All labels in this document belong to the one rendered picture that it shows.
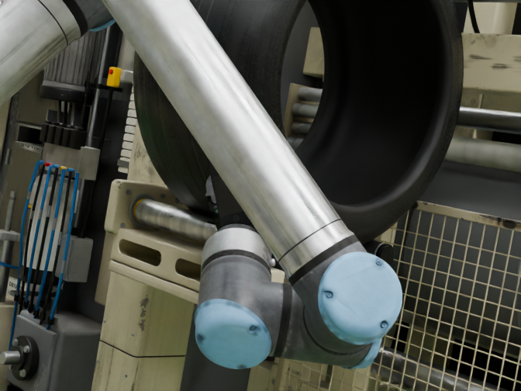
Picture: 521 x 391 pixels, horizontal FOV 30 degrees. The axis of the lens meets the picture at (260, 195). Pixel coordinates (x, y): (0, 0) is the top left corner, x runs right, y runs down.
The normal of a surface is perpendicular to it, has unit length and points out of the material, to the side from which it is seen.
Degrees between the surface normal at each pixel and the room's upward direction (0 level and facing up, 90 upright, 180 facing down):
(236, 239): 37
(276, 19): 87
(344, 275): 72
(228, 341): 125
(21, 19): 76
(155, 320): 90
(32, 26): 87
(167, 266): 90
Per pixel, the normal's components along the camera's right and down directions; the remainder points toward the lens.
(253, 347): -0.12, 0.61
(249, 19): -0.06, -0.11
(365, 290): 0.18, -0.24
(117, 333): -0.73, -0.09
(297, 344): 0.00, 0.42
